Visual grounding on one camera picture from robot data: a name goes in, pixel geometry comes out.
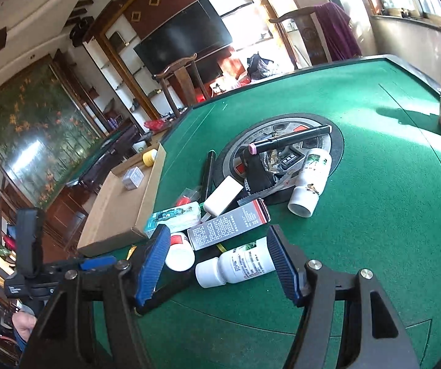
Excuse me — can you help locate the purple cloth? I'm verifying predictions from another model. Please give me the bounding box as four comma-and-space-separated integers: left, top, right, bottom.
315, 2, 363, 61

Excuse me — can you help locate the white charger plug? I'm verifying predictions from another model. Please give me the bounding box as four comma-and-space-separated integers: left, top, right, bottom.
203, 176, 244, 216

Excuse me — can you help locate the long grey and red carton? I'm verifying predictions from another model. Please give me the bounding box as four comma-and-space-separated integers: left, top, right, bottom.
187, 199, 272, 250

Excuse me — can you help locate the teal tissue pack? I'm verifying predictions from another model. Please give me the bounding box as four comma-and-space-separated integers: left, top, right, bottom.
144, 202, 202, 239

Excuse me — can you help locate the dark mahjong table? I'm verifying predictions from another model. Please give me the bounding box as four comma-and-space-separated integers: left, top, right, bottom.
64, 123, 144, 193

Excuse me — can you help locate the round table control panel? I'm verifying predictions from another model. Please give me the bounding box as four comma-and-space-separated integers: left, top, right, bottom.
213, 113, 345, 204

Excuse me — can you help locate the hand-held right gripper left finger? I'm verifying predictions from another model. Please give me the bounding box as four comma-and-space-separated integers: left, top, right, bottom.
20, 225, 172, 369

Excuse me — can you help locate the black strip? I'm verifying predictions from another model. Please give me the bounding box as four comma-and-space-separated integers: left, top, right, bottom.
136, 275, 198, 316

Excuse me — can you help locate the black tube with pink end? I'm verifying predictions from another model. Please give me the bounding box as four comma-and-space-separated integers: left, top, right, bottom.
248, 125, 331, 155

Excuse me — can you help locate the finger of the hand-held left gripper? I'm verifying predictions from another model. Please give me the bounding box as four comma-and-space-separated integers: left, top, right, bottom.
45, 256, 118, 277

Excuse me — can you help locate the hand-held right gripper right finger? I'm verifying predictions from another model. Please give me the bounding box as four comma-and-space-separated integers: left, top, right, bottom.
266, 225, 421, 369

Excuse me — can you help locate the small grey carton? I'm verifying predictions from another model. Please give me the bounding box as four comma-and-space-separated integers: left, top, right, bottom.
122, 167, 145, 190

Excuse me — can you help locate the red candle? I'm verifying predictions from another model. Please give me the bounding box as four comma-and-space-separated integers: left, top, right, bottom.
174, 186, 202, 208

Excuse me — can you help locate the black speaker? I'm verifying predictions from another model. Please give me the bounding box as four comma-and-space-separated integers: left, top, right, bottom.
70, 16, 96, 47

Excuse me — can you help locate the white medicine bottle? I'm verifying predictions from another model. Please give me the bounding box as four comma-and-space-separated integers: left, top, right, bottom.
287, 149, 332, 218
195, 237, 277, 289

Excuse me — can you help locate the white bottle with red label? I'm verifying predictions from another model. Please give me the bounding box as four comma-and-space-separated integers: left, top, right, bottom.
165, 232, 196, 272

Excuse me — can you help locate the shallow cardboard box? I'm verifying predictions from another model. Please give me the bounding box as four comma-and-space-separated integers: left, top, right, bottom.
77, 143, 167, 257

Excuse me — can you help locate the black foil pouch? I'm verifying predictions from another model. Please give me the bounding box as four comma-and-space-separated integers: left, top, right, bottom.
239, 152, 283, 205

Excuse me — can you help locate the person's left hand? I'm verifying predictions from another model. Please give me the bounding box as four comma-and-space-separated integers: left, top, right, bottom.
13, 312, 38, 343

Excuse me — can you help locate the floral wall painting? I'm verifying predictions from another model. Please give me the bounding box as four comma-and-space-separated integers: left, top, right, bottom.
0, 56, 103, 208

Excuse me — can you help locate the wooden chair with round carving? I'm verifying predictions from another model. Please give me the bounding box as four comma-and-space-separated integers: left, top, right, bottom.
269, 6, 334, 66

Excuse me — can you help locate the black pen with green cap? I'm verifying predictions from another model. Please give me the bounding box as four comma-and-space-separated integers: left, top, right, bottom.
200, 150, 216, 205

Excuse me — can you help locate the black flat television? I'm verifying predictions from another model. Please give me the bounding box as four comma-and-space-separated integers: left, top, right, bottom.
133, 0, 233, 75

